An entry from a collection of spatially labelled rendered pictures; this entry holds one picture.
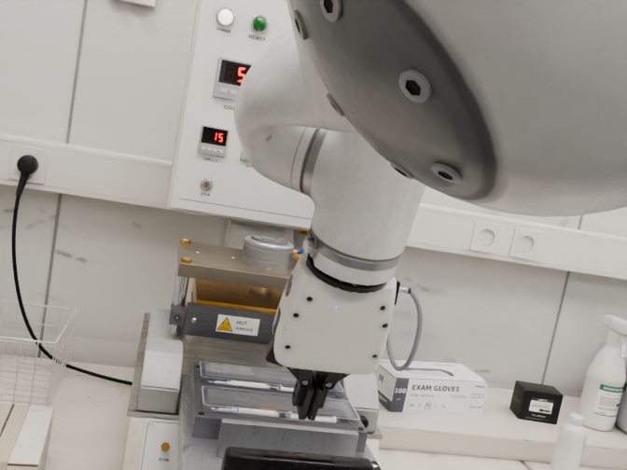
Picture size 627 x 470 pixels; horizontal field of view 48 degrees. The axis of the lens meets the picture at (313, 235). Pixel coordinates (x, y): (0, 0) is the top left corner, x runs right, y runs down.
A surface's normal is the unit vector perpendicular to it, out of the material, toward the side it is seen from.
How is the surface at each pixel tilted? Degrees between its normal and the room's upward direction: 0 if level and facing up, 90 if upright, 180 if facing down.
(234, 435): 90
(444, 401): 90
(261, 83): 76
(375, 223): 110
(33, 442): 3
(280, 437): 90
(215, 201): 90
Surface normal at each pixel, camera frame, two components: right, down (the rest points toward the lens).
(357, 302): 0.17, 0.44
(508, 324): 0.18, 0.17
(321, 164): -0.39, 0.22
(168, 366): 0.25, -0.63
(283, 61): -0.73, -0.44
